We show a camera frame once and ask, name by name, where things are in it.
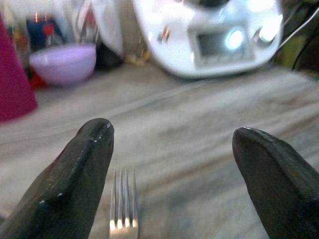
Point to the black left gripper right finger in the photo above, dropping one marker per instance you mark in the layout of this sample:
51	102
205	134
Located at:
279	186

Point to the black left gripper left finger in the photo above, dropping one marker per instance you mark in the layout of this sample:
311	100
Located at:
64	184

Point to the silver metal fork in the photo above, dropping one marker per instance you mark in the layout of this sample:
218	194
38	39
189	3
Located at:
123	229

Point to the magenta plastic tumbler with lid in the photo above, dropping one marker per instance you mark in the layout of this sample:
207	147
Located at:
12	82

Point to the light purple plastic bowl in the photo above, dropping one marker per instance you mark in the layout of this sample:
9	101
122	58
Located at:
62	64

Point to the dark blue jar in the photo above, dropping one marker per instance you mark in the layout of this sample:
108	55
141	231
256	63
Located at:
41	35

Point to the white kitchen appliance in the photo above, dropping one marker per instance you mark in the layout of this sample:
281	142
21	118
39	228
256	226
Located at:
179	37

